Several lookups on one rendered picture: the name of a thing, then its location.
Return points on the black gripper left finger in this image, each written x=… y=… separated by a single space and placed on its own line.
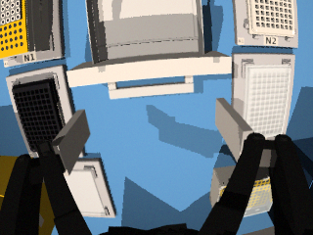
x=19 y=214

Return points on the yellow open-top bin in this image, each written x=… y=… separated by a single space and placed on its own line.
x=46 y=218

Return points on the blue flat mat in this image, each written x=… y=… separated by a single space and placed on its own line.
x=158 y=152

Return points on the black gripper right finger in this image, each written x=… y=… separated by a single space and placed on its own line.
x=292 y=201

